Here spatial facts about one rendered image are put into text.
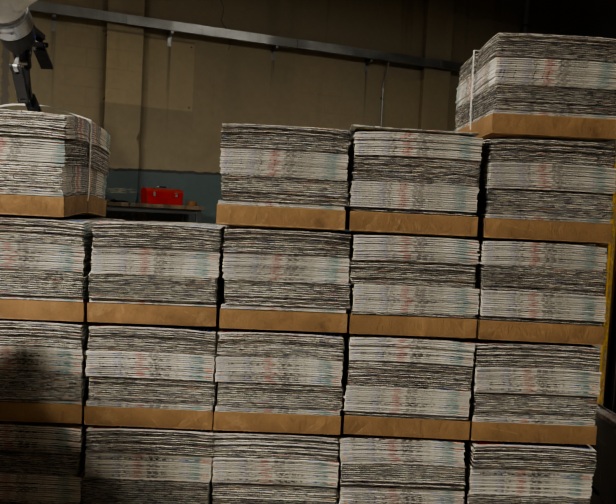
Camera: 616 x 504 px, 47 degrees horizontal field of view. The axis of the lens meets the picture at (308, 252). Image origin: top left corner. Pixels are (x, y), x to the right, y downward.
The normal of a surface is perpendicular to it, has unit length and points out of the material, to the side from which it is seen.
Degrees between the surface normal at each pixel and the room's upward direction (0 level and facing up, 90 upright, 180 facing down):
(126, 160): 90
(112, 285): 90
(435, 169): 90
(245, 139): 90
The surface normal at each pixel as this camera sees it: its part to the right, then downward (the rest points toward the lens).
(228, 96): 0.36, 0.07
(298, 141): 0.03, 0.05
